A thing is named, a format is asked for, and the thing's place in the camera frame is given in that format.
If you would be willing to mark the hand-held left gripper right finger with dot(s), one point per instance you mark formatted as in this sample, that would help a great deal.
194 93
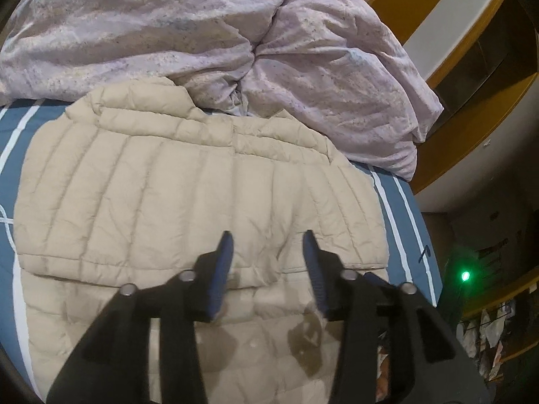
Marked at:
315 269

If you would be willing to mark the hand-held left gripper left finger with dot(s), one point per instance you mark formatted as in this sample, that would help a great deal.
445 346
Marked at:
222 269

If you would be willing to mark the beige puffer jacket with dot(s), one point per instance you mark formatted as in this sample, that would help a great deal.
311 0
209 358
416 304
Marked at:
168 185

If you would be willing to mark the blue white striped bed sheet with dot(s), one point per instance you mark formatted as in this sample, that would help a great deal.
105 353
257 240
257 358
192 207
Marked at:
405 235

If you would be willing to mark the green indicator light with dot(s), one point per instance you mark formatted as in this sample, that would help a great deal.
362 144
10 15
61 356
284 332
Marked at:
465 277

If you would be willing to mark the cluttered wooden rack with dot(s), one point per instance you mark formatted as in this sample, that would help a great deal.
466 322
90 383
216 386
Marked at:
492 328

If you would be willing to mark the lilac patterned duvet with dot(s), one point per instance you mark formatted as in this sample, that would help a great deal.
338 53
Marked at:
294 71

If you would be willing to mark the wooden shelf unit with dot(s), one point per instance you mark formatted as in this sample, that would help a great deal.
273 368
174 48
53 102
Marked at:
463 134

